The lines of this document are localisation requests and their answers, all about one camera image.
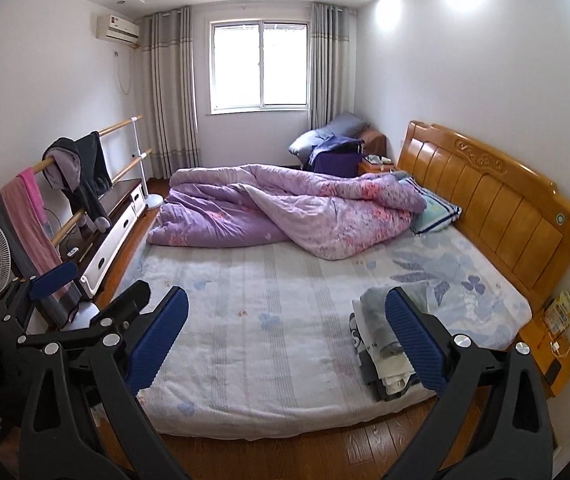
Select window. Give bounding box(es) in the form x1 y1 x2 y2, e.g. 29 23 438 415
209 20 311 113

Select purple floral quilt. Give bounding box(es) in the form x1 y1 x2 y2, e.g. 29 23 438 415
146 164 427 261

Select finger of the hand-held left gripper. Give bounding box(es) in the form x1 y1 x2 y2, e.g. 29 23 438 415
15 280 152 358
0 261 80 333

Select white and brown cabinet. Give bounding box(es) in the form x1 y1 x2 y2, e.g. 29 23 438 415
60 178 146 298

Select wooden rail clothes rack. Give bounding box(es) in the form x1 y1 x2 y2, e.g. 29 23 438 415
0 114 165 326

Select air conditioner cord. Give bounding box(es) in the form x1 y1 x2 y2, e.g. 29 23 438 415
114 50 133 95

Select bed with floral sheet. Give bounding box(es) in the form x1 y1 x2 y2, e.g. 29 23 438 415
127 230 533 438

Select pink towel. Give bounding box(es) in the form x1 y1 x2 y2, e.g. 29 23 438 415
17 167 48 221

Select wooden headboard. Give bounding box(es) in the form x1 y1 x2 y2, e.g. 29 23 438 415
397 120 570 306

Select blue cloth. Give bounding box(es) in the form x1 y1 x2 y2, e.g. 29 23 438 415
310 135 366 161

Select white air conditioner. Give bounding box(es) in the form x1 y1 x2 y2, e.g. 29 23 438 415
96 14 140 43

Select grey-blue zip hoodie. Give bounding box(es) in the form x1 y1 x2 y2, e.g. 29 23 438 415
357 282 431 343

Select teal striped pillow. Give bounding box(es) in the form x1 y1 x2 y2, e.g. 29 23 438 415
407 177 462 236

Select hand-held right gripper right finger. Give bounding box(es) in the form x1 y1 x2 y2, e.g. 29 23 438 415
384 286 553 480

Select grey-blue pillow pile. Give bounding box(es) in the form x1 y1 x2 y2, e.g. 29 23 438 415
288 112 371 161

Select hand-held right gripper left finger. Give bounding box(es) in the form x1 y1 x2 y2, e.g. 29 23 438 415
20 286 191 480

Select yellow packets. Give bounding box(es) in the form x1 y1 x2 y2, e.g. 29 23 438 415
545 290 570 333

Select wooden nightstand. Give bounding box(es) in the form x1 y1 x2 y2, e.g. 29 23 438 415
358 156 397 177

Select grey striped curtain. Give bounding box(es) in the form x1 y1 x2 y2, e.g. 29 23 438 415
310 2 356 133
141 6 200 181

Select stack of folded clothes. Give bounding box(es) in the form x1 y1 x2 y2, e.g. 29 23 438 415
349 312 436 403

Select wooden bedside table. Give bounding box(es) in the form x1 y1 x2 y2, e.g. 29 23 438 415
519 305 570 398

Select purple suitcase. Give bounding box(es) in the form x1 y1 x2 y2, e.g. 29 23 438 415
312 140 366 178

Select grey pink striped blanket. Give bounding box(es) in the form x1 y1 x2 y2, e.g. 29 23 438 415
0 175 83 326

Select dark grey hanging jacket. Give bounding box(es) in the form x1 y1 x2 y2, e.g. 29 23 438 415
44 131 113 233

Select brown armchair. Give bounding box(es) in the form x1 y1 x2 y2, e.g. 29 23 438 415
360 127 387 158

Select white folded garment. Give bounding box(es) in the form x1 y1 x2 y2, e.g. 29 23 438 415
365 340 416 396

